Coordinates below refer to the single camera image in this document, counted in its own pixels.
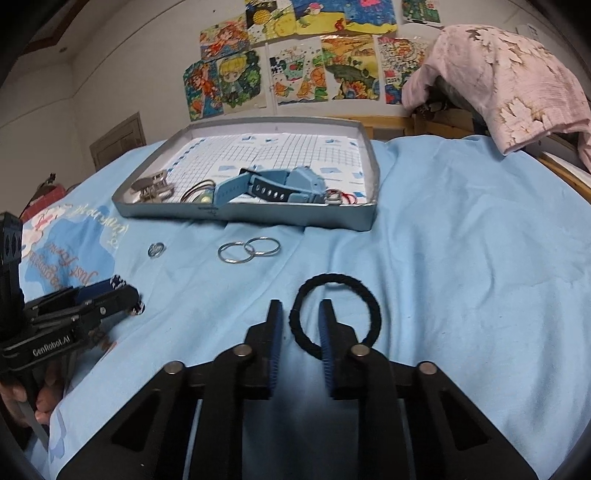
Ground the landscape turtle painting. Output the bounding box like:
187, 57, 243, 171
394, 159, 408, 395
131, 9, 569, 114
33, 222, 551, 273
321, 34, 380, 101

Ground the black fabric hair tie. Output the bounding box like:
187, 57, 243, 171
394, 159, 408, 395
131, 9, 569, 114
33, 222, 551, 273
287, 272, 384, 362

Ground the black white braided bracelet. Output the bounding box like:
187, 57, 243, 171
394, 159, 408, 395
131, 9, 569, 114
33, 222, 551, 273
109, 274, 146, 317

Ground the red haired character drawing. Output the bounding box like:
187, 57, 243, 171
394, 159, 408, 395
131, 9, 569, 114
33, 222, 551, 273
402, 0, 441, 25

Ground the brown hair tie yellow bead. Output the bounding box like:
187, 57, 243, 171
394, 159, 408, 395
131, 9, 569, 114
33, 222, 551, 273
179, 179, 216, 204

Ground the mermaid girl drawing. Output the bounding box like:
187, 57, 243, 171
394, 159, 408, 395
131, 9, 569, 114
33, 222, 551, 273
199, 14, 250, 61

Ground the pink floral cloth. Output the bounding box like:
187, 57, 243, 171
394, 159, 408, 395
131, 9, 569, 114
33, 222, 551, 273
402, 24, 590, 167

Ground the grey shallow tray box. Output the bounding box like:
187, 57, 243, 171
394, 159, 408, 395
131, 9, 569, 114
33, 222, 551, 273
112, 116, 380, 231

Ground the blue digital wristwatch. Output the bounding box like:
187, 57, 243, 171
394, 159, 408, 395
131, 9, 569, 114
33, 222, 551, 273
213, 166, 327, 207

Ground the anime girl orange drawing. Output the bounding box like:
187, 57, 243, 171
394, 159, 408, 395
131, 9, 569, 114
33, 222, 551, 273
183, 61, 223, 122

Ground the red white cord bracelet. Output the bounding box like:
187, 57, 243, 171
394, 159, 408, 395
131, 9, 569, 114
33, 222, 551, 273
323, 189, 361, 206

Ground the blond boy drawing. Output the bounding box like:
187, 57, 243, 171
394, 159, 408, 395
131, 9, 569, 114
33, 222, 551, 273
216, 49, 266, 114

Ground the red checked cloth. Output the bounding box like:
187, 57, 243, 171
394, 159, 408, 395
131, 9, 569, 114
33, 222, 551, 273
20, 184, 66, 222

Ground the brown wooden door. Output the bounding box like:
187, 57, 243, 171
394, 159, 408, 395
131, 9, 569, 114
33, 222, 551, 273
90, 112, 146, 171

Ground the blue sea jellyfish painting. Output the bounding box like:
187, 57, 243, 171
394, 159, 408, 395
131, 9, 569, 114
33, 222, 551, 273
291, 0, 398, 35

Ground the yellow moon cat drawing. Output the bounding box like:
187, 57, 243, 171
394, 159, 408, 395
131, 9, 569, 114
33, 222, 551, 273
245, 0, 297, 45

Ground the person's left hand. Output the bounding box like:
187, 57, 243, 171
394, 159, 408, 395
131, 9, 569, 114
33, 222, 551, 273
1, 360, 64, 427

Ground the interlinked silver ring pair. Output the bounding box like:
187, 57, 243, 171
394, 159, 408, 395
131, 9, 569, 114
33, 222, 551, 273
216, 236, 282, 265

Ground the orange fish drawing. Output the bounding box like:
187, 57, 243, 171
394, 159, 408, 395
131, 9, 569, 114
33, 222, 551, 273
269, 37, 329, 105

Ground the light blue printed bedsheet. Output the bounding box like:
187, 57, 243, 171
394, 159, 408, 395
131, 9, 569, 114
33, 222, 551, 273
20, 136, 590, 479

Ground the colourful doodle calendar drawing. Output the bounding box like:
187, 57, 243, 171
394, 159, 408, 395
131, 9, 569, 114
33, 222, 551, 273
378, 36, 430, 105

